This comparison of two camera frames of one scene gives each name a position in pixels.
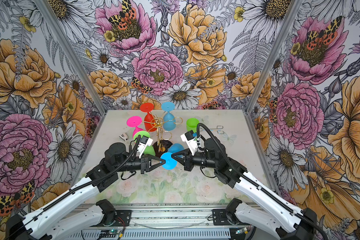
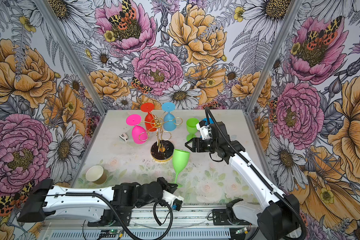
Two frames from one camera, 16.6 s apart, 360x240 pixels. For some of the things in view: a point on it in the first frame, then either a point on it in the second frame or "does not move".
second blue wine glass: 169,120 does not move
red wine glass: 149,122 does not move
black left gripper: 146,164 to 169,187
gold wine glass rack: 160,148 does not move
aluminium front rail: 172,222 does not move
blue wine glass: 171,163 to 205,119
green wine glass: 191,124 does not move
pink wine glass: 135,121 does not move
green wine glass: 149,150 to 180,160
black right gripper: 187,160 to 194,140
